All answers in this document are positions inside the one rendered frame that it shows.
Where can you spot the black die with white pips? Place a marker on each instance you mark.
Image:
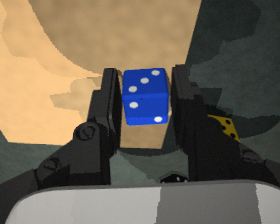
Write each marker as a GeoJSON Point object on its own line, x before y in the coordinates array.
{"type": "Point", "coordinates": [174, 178]}

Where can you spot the blue die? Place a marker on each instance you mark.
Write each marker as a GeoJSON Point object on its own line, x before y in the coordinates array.
{"type": "Point", "coordinates": [145, 96]}

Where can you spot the tan flat mat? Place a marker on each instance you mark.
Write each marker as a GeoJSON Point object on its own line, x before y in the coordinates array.
{"type": "Point", "coordinates": [53, 54]}

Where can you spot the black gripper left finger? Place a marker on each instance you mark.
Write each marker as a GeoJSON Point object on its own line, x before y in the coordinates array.
{"type": "Point", "coordinates": [84, 160]}

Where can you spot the yellow die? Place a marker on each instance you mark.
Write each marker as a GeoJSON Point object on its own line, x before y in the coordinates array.
{"type": "Point", "coordinates": [228, 126]}

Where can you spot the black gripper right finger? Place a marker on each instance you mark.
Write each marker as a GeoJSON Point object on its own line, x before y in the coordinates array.
{"type": "Point", "coordinates": [214, 154]}

